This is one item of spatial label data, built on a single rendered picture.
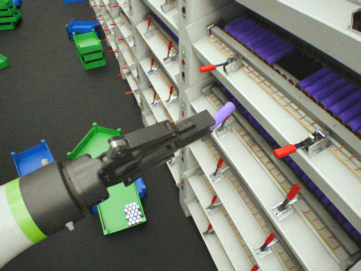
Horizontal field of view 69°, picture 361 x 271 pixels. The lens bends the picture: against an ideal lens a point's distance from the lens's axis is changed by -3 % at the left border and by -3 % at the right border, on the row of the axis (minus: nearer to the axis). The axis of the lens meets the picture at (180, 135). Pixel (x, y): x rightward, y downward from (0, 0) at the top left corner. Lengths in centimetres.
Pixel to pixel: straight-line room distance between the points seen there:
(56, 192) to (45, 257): 109
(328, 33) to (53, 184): 40
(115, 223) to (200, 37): 97
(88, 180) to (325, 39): 36
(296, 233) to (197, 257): 77
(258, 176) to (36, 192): 47
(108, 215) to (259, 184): 92
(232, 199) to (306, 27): 57
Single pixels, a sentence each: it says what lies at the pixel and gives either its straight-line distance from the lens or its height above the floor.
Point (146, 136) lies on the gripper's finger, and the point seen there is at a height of 96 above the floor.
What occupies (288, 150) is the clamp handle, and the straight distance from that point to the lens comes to 43.
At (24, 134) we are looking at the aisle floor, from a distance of 209.
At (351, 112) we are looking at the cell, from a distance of 50.
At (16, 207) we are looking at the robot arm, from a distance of 39.
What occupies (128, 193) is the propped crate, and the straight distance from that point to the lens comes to 143.
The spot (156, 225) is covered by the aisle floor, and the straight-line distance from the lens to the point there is 140.
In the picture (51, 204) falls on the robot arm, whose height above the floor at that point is 93.
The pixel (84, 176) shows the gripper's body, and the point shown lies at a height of 94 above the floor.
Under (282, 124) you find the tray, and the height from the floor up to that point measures 91.
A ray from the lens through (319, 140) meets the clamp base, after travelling 48.
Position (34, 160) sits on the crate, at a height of 0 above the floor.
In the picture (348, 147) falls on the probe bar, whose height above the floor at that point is 94.
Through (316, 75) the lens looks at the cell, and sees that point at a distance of 56.
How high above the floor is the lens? 122
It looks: 43 degrees down
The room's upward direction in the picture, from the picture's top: straight up
